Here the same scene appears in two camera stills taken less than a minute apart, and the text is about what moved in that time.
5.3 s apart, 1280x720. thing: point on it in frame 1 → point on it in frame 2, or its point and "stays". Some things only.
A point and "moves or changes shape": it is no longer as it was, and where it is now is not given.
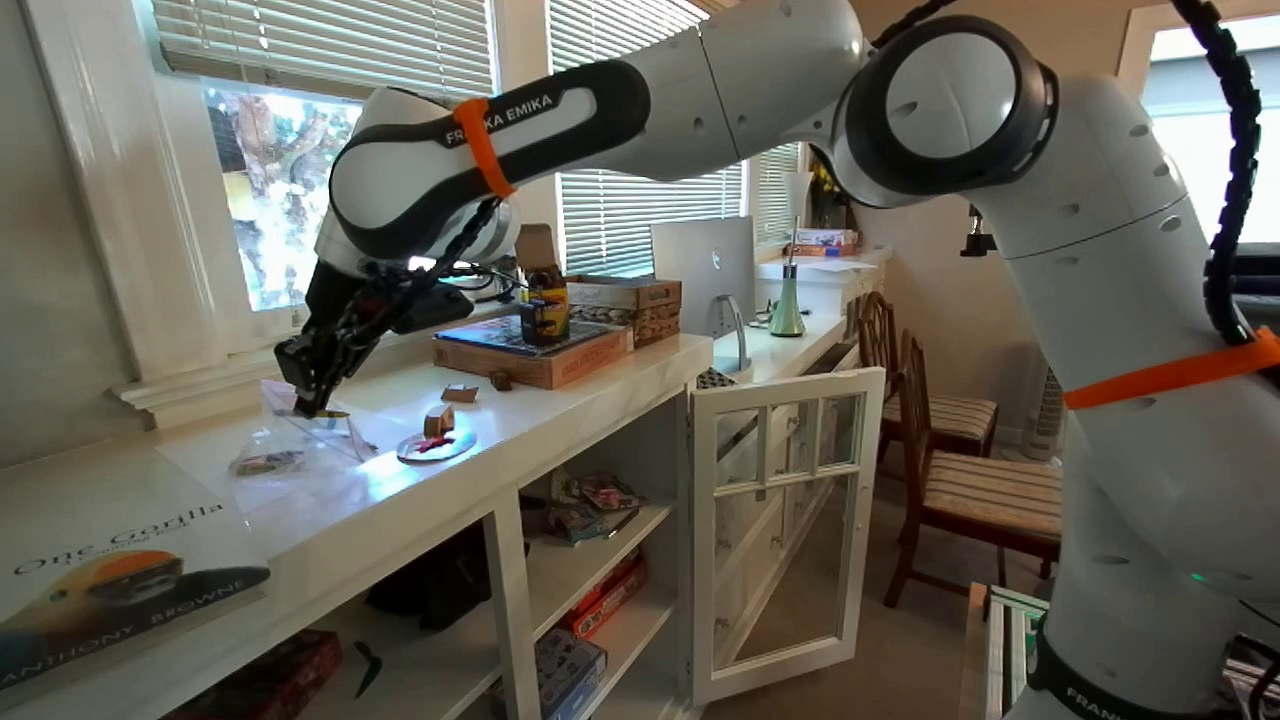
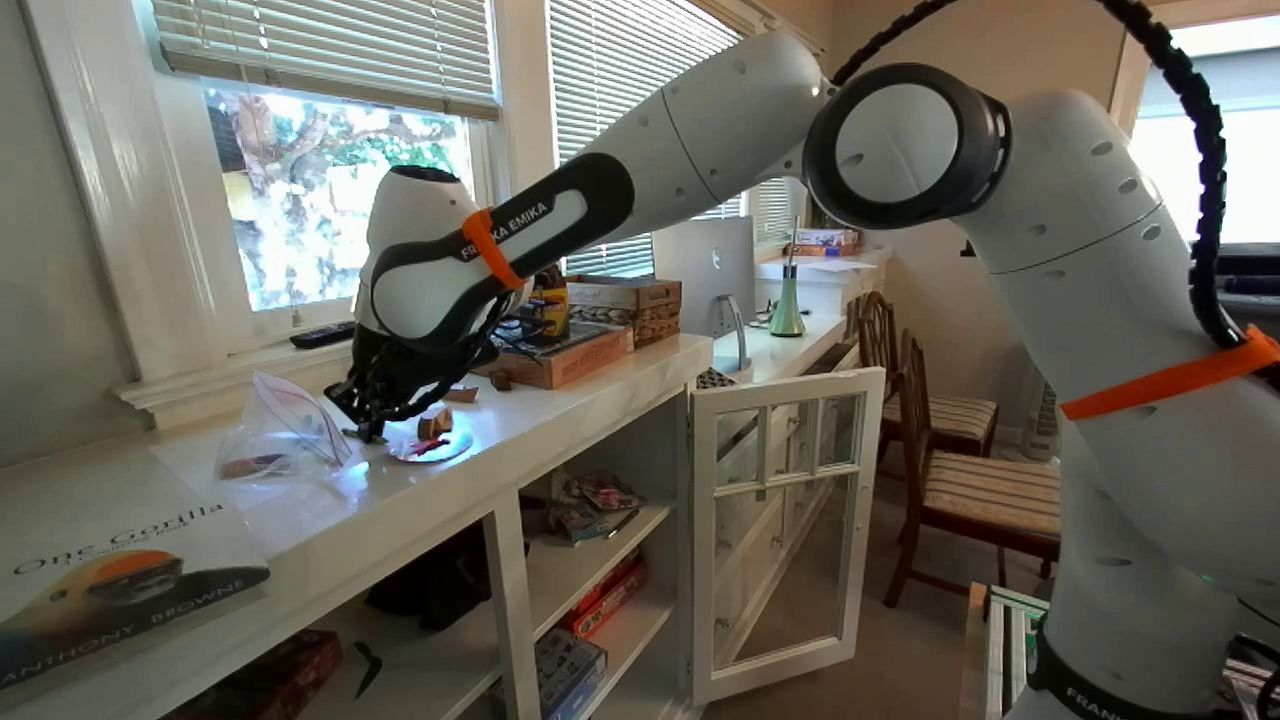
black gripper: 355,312 → 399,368
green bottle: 790,316 stays
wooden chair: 970,496 stays
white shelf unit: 443,545 stays
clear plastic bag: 288,441 moves or changes shape
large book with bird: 109,545 stays
